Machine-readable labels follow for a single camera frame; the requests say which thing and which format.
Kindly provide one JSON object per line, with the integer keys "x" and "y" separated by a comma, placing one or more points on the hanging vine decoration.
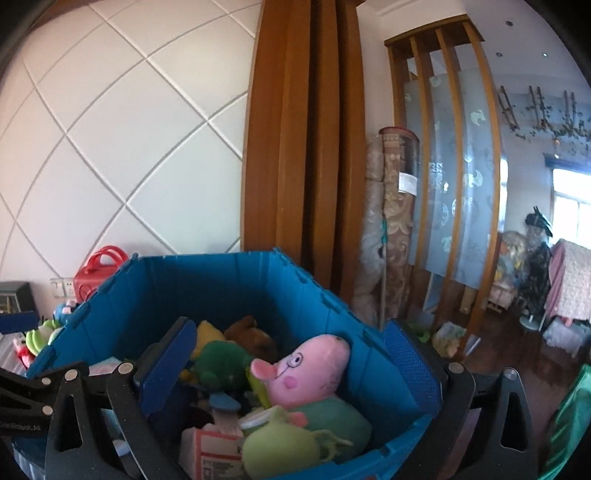
{"x": 545, "y": 115}

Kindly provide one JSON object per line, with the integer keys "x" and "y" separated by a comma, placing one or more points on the dark green gift box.
{"x": 16, "y": 297}

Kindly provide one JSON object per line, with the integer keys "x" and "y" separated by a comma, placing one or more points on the large light green frog plush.
{"x": 41, "y": 337}

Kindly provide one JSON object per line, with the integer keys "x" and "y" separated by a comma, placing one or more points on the green cloth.
{"x": 570, "y": 424}

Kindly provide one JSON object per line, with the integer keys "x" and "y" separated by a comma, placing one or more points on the pink white carton box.
{"x": 212, "y": 457}

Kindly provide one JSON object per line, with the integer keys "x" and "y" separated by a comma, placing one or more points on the pale plastic bag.
{"x": 450, "y": 337}

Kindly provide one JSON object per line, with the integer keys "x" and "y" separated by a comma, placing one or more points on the white bottle blue cap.
{"x": 226, "y": 404}

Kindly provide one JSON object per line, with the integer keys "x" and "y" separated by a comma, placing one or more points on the pink cloth on rack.
{"x": 572, "y": 281}

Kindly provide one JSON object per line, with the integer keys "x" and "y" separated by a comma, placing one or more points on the blue pig plush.
{"x": 64, "y": 311}

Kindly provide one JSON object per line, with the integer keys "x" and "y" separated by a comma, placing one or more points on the white wall socket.
{"x": 62, "y": 286}

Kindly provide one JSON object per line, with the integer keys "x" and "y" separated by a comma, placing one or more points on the wooden headboard frame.
{"x": 295, "y": 138}

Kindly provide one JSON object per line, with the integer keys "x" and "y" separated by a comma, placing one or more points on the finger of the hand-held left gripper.
{"x": 16, "y": 323}
{"x": 30, "y": 387}

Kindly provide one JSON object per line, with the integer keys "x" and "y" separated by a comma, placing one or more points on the red toy suitcase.
{"x": 92, "y": 281}

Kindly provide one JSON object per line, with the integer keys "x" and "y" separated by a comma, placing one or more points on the dark hanging clothes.
{"x": 538, "y": 263}

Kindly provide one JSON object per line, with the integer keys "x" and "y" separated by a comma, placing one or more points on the brown teddy bear plush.
{"x": 251, "y": 337}

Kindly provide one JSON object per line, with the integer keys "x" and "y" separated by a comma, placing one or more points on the wooden glass partition screen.
{"x": 457, "y": 184}

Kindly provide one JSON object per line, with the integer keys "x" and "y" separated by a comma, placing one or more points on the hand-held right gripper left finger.
{"x": 168, "y": 364}

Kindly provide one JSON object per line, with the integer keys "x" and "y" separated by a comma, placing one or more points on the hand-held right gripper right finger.
{"x": 413, "y": 369}

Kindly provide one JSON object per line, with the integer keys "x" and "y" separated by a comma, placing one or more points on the red dress pig plush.
{"x": 23, "y": 350}

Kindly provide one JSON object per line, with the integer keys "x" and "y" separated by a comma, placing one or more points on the rolled patterned carpet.
{"x": 392, "y": 207}

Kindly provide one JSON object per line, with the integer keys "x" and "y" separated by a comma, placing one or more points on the window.
{"x": 572, "y": 184}

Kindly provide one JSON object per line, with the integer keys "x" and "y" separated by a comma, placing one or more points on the yellow plush toy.
{"x": 207, "y": 334}

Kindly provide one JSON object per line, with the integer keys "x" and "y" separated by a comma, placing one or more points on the pale green plush toy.
{"x": 277, "y": 447}

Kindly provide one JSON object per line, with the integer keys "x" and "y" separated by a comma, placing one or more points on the pile of bagged toys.
{"x": 508, "y": 272}

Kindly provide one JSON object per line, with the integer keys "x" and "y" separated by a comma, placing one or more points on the pink pig plush green body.
{"x": 314, "y": 364}

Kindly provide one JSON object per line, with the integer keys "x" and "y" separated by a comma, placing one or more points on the blue plastic storage crate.
{"x": 184, "y": 286}

